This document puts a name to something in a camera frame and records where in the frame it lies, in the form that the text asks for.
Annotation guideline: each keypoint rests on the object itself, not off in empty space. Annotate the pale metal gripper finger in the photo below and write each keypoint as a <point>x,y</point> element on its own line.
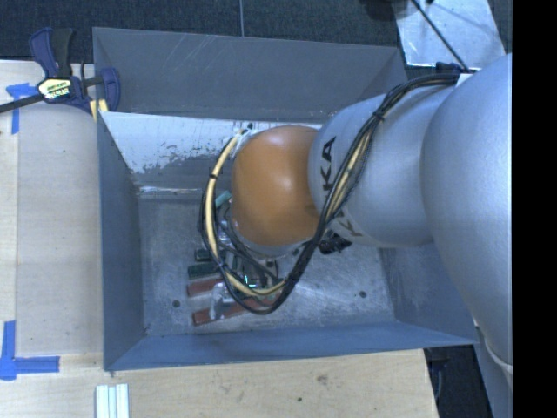
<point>219,291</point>
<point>216,309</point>

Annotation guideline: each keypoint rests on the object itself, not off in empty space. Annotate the red-brown flat block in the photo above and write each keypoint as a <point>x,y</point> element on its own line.
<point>202,286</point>
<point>204,316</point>

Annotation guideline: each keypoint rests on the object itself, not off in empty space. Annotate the dark green flat block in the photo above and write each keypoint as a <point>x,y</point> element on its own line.
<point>203,254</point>
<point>201,270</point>

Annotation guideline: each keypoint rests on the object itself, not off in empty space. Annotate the pale wood board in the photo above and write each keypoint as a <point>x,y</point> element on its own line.
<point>58,233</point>

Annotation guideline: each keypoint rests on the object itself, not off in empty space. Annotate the grey metal bin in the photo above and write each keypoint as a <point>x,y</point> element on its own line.
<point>174,81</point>

